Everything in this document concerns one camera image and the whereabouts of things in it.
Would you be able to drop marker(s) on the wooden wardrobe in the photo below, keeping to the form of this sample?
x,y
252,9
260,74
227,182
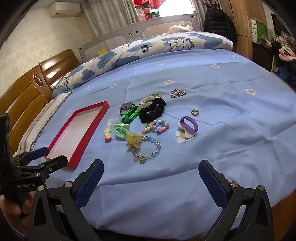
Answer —
x,y
242,20

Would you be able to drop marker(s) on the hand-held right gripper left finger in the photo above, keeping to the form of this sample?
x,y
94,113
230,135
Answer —
x,y
90,183

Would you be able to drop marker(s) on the purple hair clip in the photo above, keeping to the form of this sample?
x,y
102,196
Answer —
x,y
193,128

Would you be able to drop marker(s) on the yellow claw hair clip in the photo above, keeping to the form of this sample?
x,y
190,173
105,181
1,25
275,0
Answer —
x,y
133,140

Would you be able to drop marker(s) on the white crumpled cloth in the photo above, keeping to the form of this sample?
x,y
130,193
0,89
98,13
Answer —
x,y
179,29

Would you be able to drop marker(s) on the red shallow box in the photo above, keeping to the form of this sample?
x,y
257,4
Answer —
x,y
76,129

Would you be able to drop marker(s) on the white air conditioner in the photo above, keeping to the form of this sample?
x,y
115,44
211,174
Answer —
x,y
64,9

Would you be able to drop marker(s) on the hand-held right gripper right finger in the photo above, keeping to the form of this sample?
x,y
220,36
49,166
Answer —
x,y
214,183

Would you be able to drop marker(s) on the black scrunchie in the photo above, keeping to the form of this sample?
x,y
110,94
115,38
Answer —
x,y
148,117

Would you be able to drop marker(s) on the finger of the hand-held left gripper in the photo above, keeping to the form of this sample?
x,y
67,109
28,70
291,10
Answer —
x,y
56,162
39,151

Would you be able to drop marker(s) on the dark low cabinet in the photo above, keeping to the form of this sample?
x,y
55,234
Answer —
x,y
263,55

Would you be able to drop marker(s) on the stack of green white boxes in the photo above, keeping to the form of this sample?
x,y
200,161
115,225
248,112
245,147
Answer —
x,y
260,30

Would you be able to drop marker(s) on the person's left hand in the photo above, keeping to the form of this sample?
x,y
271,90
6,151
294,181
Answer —
x,y
11,213

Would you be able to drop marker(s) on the wooden headboard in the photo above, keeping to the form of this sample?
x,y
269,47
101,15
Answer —
x,y
27,92

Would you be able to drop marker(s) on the blue cloud pillow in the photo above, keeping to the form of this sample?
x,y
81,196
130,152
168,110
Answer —
x,y
111,59

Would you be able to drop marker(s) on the white striped pillow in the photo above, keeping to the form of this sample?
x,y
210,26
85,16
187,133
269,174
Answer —
x,y
32,129

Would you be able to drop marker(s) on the black down jacket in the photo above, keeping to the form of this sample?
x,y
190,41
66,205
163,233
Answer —
x,y
217,23

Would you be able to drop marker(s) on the pile of clothes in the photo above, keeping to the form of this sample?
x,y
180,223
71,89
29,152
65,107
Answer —
x,y
285,53

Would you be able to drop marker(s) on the blue floral bed sheet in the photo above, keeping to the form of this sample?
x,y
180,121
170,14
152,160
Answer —
x,y
208,150

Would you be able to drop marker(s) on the black monitor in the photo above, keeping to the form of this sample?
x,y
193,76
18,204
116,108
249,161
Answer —
x,y
278,23

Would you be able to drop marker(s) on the grey patterned curtain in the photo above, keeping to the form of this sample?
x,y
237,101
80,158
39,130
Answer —
x,y
108,16

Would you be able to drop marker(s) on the grey bed guard rail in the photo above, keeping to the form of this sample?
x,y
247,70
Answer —
x,y
136,29

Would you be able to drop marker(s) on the stack of colourful boxes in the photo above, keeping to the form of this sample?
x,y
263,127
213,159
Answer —
x,y
145,11

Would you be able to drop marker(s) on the silver wrist watch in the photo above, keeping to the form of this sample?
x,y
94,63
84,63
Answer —
x,y
126,106

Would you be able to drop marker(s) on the pastel hair clip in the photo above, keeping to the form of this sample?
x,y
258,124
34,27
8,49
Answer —
x,y
107,133

